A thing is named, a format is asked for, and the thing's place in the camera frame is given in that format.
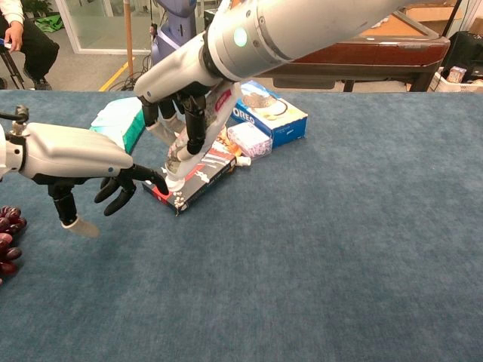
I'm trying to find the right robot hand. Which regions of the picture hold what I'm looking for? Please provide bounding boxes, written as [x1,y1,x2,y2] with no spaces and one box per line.
[133,32,224,156]

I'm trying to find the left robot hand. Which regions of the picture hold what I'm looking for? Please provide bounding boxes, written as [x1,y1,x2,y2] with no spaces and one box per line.
[5,122,170,238]

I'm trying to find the white printed tube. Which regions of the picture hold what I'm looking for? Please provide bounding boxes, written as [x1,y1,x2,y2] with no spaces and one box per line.
[162,81,243,192]

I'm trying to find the blue carpet floor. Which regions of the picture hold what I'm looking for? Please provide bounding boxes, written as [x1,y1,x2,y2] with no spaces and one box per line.
[0,89,483,362]

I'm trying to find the green wet wipes pack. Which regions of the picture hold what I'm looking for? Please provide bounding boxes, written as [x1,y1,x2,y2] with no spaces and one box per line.
[89,97,146,155]

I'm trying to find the wooden pole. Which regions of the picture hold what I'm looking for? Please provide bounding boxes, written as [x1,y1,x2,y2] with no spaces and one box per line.
[123,0,135,78]

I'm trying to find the white framed glass partition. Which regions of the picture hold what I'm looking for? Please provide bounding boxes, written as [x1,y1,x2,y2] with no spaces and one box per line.
[55,0,159,55]

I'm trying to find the orange spouted snack pouch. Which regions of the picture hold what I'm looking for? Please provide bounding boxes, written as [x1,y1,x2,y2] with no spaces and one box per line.
[211,126,252,167]

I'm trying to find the bunch of red grapes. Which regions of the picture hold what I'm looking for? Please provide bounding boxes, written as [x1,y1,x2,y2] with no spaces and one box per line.
[0,205,28,286]

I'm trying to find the small white box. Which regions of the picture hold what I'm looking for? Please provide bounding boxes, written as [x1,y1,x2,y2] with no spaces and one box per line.
[226,121,273,158]

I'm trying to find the seated person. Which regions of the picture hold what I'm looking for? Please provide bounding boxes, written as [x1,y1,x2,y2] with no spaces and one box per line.
[0,0,60,91]

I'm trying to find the black and red box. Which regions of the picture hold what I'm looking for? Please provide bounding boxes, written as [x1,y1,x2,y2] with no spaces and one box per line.
[141,147,238,216]

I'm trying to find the blue Oreo box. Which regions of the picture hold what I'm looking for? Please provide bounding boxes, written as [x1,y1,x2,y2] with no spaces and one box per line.
[230,79,309,149]

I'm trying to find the green bag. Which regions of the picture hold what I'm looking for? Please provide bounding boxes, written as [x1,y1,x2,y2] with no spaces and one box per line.
[34,14,64,34]

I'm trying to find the brown mahjong table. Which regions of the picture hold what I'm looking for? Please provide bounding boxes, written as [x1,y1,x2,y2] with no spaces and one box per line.
[260,11,452,93]

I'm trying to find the brown cardboard box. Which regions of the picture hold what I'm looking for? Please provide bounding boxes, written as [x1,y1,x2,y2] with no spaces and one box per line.
[405,5,463,23]

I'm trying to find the white storage crate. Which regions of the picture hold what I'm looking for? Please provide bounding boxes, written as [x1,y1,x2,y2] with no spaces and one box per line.
[429,69,483,93]

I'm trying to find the black bag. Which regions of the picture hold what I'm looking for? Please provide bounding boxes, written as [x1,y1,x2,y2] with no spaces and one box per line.
[439,30,483,84]

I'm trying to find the black cable bundle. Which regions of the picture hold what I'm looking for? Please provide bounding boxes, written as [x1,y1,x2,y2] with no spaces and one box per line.
[118,54,158,92]

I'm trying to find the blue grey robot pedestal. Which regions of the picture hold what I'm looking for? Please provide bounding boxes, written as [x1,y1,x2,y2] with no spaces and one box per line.
[150,0,207,69]

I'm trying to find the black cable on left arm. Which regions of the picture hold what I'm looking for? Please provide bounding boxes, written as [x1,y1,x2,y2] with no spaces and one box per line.
[0,104,30,124]

